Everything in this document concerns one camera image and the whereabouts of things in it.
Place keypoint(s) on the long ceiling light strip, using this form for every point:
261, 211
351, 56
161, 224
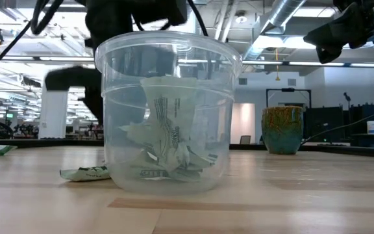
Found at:
67, 58
317, 63

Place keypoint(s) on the yellow-green glazed ceramic mug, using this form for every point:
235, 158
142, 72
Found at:
282, 133

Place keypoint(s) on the black background rig frame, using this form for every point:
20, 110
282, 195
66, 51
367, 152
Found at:
287, 90

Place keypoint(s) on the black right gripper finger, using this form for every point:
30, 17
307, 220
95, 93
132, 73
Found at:
328, 54
330, 34

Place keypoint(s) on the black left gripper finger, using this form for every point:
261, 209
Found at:
73, 78

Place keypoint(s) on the black background panel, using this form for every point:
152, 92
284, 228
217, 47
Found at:
320, 123

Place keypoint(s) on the silver round air duct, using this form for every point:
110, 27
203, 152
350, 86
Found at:
282, 13

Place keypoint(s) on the white ceiling smoke detector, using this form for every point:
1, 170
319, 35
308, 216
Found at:
241, 18

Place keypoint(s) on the black microphone stand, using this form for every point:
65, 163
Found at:
346, 97

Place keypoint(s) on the clear round plastic container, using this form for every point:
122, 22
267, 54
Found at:
119, 81

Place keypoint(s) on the white ceiling pipes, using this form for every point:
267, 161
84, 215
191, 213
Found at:
222, 19

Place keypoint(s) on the black table edge frame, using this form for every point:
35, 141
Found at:
60, 143

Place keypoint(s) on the white wipes canister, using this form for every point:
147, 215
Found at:
371, 127

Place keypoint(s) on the grey background chair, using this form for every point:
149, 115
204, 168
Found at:
245, 139

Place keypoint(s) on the white building column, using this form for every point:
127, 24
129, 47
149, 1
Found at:
54, 113

